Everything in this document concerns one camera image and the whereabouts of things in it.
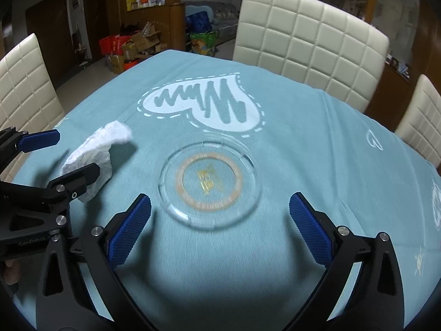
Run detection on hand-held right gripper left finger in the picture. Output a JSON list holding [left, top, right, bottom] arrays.
[[34, 193, 155, 331]]

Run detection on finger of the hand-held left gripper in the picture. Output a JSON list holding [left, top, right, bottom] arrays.
[[0, 127, 61, 180], [46, 163, 101, 209]]

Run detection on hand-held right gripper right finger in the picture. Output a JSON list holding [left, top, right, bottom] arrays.
[[286, 192, 405, 331]]

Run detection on white tissue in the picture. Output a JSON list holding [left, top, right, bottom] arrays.
[[61, 121, 133, 204]]

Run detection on person's left hand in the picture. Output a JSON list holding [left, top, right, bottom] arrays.
[[2, 260, 21, 287]]

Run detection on cream quilted chair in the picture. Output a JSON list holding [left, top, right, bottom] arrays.
[[394, 74, 441, 170], [232, 0, 390, 113], [0, 33, 65, 135]]

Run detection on round clear glass dish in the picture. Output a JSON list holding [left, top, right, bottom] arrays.
[[158, 139, 263, 229]]

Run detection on teal printed tablecloth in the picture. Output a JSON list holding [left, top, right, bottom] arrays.
[[10, 49, 441, 331]]

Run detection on dark wooden door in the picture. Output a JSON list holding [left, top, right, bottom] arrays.
[[26, 0, 68, 89]]

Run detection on red paper bag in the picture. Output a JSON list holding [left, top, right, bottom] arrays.
[[99, 35, 125, 55]]

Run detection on pile of cardboard boxes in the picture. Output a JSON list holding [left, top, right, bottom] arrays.
[[105, 29, 170, 73]]

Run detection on green printed shopping bag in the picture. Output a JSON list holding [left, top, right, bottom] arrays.
[[189, 30, 220, 57]]

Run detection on blue bag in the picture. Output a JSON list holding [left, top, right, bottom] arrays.
[[186, 12, 211, 35]]

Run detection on grey patterned sofa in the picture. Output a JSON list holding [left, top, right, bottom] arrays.
[[207, 2, 240, 37]]

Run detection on wooden half-wall with column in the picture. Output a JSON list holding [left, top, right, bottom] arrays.
[[124, 0, 190, 54]]

